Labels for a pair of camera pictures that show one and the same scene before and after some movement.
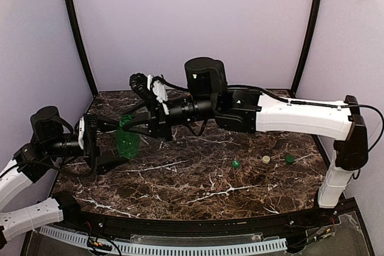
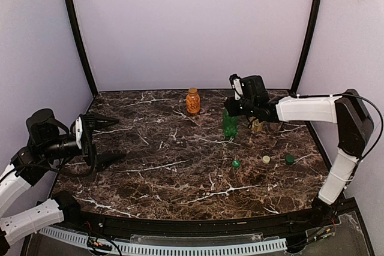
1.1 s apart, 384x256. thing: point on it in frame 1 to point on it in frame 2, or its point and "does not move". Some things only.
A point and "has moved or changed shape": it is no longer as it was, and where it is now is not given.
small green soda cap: (236, 163) does not move
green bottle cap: (290, 159) does not move
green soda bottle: (127, 142) has moved or changed shape
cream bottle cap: (266, 159) does not move
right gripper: (156, 120) to (231, 107)
